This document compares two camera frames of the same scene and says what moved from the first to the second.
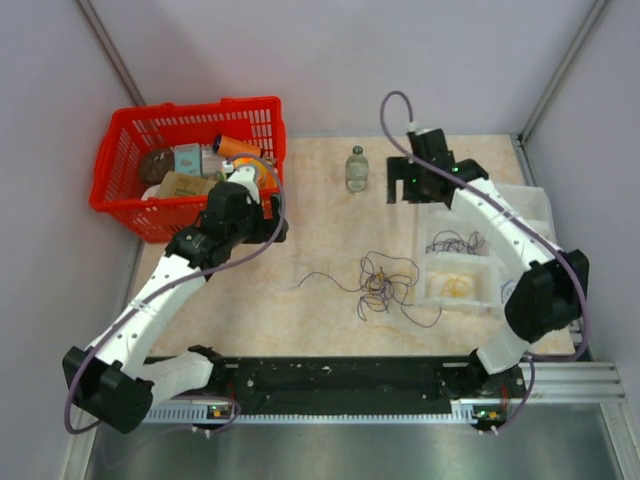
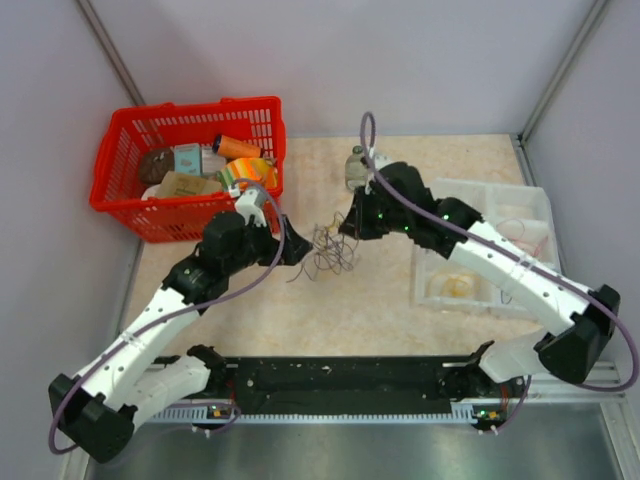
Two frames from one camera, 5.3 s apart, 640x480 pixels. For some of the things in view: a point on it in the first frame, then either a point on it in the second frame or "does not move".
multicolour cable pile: [386, 279] → [333, 250]
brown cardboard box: [186, 184] does not move
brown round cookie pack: [155, 164] does not move
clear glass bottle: [357, 171] does not move
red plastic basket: [132, 131] does not move
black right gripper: [399, 169] → [356, 223]
